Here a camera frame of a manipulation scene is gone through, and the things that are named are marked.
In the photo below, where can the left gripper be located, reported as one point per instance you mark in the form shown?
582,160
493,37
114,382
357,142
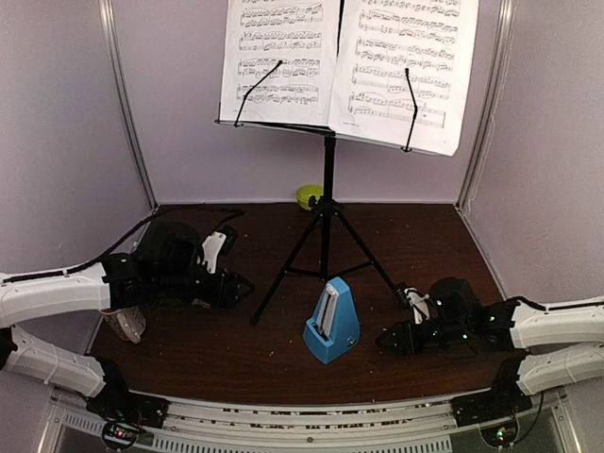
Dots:
223,293

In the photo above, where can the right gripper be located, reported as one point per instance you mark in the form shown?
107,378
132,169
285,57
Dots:
402,331

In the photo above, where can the blue metronome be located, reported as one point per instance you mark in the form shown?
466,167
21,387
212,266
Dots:
334,327

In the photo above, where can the black music stand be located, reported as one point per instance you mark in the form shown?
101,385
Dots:
321,215

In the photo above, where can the sheet music page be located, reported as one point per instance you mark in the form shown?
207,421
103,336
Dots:
279,63
403,72

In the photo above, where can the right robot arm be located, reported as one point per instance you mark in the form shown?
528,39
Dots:
553,344

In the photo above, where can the green bowl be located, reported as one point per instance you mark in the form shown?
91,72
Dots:
308,196

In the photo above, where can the white patterned mug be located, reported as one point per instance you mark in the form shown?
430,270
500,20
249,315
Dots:
129,324

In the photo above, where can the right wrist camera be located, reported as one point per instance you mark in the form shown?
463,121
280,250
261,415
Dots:
415,301

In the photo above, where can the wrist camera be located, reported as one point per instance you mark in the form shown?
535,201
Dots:
218,243
415,301

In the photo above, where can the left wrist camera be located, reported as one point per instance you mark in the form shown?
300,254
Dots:
218,243

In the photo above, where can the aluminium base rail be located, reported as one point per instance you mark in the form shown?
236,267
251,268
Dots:
425,424

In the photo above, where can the left aluminium corner post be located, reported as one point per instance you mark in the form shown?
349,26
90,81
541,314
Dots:
109,26

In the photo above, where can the aluminium corner post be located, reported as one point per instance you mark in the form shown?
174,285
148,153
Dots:
109,26
495,87

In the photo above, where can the right aluminium corner post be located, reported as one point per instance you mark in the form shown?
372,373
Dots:
495,87

